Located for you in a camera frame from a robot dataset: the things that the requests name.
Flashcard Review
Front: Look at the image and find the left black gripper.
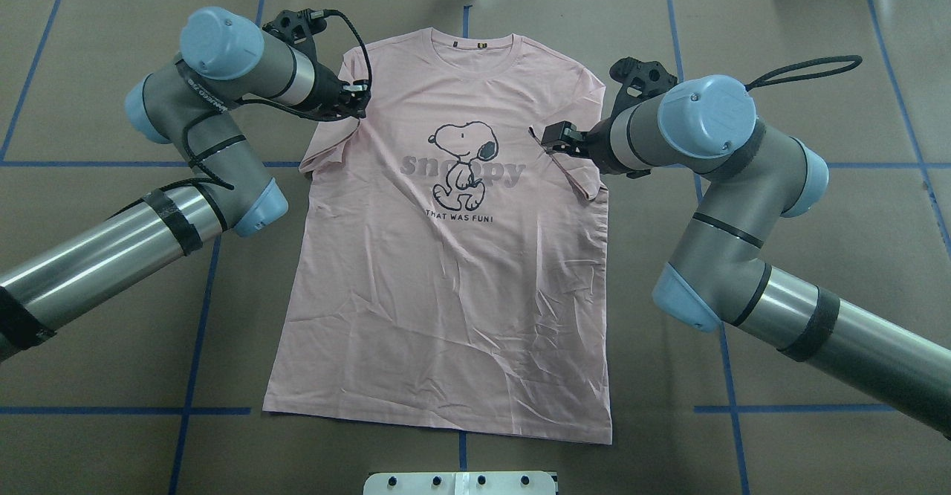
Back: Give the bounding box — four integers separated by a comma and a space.
262, 8, 371, 121

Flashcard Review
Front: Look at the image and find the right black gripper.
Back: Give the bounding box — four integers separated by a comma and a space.
541, 56, 678, 179

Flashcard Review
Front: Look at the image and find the pink Snoopy t-shirt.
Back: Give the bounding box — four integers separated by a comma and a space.
262, 28, 612, 444

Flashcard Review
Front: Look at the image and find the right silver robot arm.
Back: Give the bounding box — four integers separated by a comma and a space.
540, 55, 950, 436

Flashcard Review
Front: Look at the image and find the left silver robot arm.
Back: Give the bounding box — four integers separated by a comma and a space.
1, 7, 371, 360

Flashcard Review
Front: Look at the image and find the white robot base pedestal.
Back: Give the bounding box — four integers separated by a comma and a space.
363, 470, 560, 494

